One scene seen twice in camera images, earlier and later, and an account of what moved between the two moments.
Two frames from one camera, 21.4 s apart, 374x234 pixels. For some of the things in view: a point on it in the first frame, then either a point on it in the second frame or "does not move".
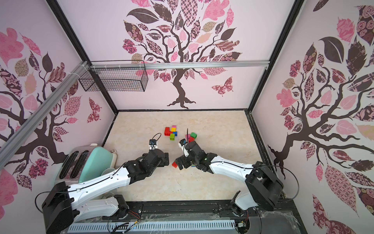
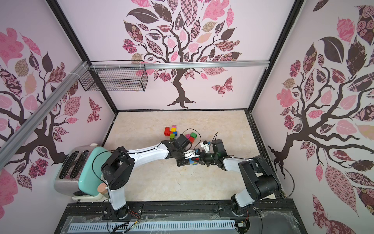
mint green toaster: (81, 163) does not move
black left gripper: (163, 163) to (185, 162)
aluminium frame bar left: (11, 144) does not move
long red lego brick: (167, 132) does not move
